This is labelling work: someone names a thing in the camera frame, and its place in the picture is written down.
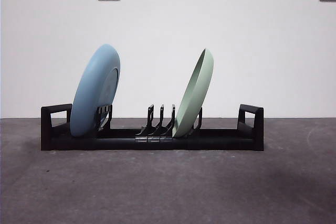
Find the pale green round plate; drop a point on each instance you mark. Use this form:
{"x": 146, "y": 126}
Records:
{"x": 194, "y": 98}

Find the light blue round plate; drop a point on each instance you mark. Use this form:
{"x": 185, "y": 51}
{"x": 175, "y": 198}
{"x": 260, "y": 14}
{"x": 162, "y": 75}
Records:
{"x": 89, "y": 98}

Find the black plastic plate rack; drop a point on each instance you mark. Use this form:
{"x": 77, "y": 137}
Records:
{"x": 223, "y": 142}

